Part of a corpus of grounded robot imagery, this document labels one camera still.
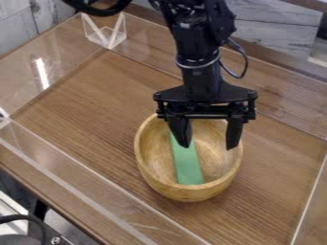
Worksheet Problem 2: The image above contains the brown wooden bowl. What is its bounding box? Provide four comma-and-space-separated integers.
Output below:
134, 114, 243, 202

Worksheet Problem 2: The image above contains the black cable bottom left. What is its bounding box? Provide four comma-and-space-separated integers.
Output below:
0, 215, 44, 245

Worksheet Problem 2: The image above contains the clear acrylic tray wall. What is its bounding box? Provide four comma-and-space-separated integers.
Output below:
0, 108, 211, 245

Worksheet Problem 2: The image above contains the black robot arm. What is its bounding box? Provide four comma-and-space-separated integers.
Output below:
148, 0, 258, 149

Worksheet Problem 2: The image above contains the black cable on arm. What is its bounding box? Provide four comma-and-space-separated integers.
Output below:
218, 37, 250, 80

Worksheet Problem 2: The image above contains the green rectangular block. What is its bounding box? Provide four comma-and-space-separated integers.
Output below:
170, 135, 204, 185

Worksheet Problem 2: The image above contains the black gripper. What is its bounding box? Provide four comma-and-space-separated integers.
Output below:
154, 63, 258, 150

